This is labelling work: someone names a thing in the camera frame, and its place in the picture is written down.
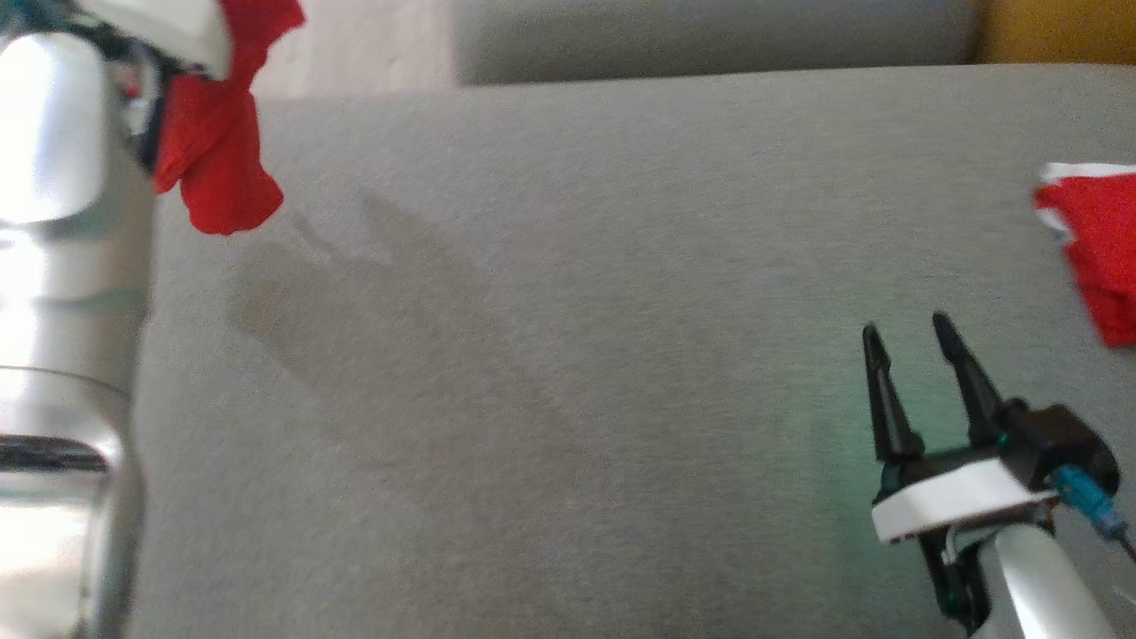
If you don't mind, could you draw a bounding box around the folded red and white garment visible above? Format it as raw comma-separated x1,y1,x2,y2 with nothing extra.
1032,162,1136,349

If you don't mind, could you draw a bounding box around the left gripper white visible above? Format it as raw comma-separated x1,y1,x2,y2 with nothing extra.
75,0,234,81

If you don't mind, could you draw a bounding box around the red garment with white trim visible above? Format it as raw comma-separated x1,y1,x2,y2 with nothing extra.
149,0,308,237

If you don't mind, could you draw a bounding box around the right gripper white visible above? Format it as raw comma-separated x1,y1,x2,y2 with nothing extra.
861,312,1062,635

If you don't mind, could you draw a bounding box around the large grey sofa seat cushion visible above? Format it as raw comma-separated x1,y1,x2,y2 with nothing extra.
129,64,1136,639

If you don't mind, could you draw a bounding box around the blue-plug right camera cable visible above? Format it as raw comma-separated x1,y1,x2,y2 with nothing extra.
1052,464,1136,565

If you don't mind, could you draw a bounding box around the wide yellow sofa backrest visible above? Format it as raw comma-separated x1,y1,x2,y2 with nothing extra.
974,0,1136,67

